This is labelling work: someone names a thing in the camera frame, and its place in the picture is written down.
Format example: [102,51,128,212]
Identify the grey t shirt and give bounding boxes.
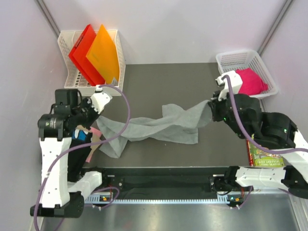
[100,100,212,158]

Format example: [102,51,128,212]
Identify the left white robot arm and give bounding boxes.
[30,89,112,218]

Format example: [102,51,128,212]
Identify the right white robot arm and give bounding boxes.
[208,91,308,199]

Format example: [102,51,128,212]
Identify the pink t shirt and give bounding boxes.
[86,127,102,163]

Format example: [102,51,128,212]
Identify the tan t shirt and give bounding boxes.
[90,134,100,154]

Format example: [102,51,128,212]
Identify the white file organizer basket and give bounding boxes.
[58,25,126,97]

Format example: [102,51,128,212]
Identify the magenta t shirt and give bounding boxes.
[235,68,268,96]

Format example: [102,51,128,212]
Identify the black printed t shirt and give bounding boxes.
[67,126,93,182]

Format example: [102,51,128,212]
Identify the white mesh basket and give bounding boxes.
[216,49,278,100]

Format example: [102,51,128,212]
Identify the green children's book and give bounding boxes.
[246,140,285,168]

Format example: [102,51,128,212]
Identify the red plastic folder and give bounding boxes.
[68,24,105,86]

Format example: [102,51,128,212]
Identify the orange plastic folder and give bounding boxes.
[86,24,120,86]

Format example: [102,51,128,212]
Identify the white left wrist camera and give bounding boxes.
[90,86,113,114]

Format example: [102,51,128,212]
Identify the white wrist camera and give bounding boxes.
[90,86,113,114]
[216,70,243,101]

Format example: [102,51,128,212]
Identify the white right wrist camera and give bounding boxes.
[216,70,243,101]

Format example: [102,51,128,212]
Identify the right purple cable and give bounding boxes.
[221,74,308,209]

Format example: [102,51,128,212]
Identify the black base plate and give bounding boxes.
[81,167,256,199]

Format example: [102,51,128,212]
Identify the aluminium frame rail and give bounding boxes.
[38,174,302,205]

